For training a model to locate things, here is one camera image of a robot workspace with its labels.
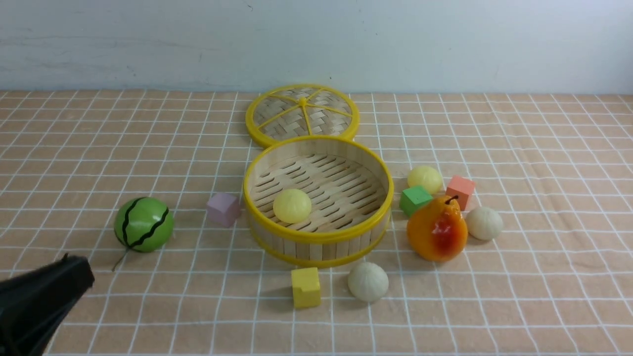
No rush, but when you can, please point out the woven bamboo steamer lid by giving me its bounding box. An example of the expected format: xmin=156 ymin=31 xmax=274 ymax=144
xmin=245 ymin=84 xmax=360 ymax=148

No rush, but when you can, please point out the lilac cube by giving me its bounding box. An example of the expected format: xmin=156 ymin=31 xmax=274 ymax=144
xmin=207 ymin=192 xmax=240 ymax=227

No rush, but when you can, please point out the bamboo steamer tray yellow rim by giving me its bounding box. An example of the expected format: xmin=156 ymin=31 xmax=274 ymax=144
xmin=243 ymin=136 xmax=394 ymax=268

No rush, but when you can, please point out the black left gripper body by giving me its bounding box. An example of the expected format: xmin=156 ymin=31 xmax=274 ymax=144
xmin=0 ymin=253 xmax=95 ymax=356

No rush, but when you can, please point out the orange plastic pear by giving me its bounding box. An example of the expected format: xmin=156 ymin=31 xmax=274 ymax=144
xmin=407 ymin=195 xmax=468 ymax=263

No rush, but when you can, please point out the white bun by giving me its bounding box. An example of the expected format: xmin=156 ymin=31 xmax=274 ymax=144
xmin=347 ymin=262 xmax=389 ymax=303
xmin=465 ymin=206 xmax=504 ymax=241

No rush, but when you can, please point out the yellow cube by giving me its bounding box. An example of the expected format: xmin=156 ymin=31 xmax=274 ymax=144
xmin=291 ymin=267 xmax=321 ymax=309

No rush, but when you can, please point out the salmon pink cube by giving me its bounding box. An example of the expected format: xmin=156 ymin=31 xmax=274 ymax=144
xmin=445 ymin=175 xmax=476 ymax=211

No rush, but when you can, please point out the white bun front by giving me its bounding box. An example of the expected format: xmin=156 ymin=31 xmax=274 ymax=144
xmin=347 ymin=262 xmax=389 ymax=303

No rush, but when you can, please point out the pale yellow bun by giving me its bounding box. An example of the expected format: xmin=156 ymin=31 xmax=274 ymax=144
xmin=407 ymin=165 xmax=443 ymax=195

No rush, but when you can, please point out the green toy watermelon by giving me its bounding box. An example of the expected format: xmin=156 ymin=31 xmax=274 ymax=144
xmin=111 ymin=196 xmax=174 ymax=271

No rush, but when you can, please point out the green cube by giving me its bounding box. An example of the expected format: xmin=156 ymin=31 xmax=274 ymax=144
xmin=399 ymin=185 xmax=433 ymax=217

